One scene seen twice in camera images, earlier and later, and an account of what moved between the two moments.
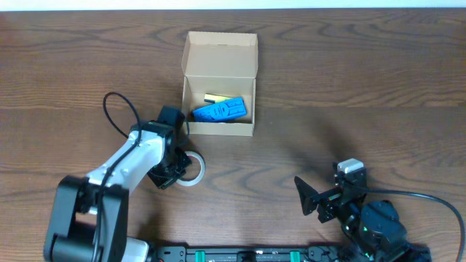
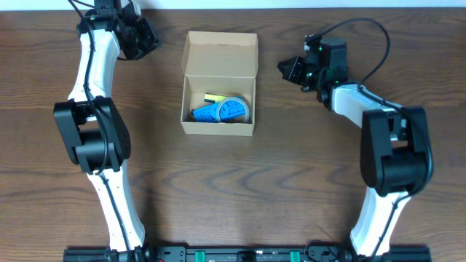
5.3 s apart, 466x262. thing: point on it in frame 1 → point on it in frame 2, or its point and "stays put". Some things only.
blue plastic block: (227, 110) stays put
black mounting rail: (277, 254) stays put
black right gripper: (330, 199) → (289, 73)
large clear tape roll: (202, 171) → (233, 110)
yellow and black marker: (215, 98) stays put
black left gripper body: (170, 169) → (139, 36)
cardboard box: (219, 71) stays put
